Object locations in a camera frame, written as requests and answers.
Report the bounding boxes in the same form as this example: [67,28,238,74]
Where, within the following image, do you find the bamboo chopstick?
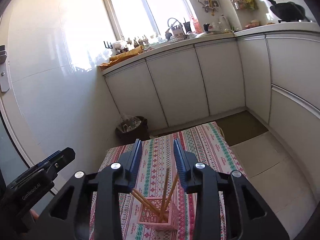
[131,191,156,215]
[133,189,161,217]
[159,167,170,223]
[165,174,178,211]

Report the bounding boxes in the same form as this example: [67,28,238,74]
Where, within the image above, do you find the knife block with utensils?
[167,17,186,41]

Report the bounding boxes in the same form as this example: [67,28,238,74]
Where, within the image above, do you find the white kitchen cabinets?
[103,22,319,198]

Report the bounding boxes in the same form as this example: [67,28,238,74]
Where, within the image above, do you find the person's hand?
[30,210,39,220]

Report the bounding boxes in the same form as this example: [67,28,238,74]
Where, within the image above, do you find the dark trash bin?
[115,114,150,144]

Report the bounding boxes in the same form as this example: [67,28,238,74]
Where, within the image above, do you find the glass door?
[0,109,61,215]

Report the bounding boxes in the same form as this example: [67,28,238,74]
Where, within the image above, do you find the patterned striped tablecloth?
[89,121,247,240]

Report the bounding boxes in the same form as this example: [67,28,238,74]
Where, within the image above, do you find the pink perforated utensil holder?
[137,196,181,231]

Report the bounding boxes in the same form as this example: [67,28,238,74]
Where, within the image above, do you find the brown floor mat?
[152,110,270,147]

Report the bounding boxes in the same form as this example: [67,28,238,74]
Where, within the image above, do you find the yellow cloth on counter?
[99,46,144,71]

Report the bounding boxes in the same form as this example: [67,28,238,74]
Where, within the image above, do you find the red bottle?
[191,16,202,34]

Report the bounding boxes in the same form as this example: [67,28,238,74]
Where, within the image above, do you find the white electric kettle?
[219,14,231,32]

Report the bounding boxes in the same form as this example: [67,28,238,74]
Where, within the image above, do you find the yellow green snack bag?
[244,0,258,10]

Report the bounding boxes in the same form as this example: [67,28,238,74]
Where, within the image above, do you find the black wok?
[267,0,309,22]

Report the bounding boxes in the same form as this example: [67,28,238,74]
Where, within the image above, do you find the metal door handle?
[0,45,10,93]

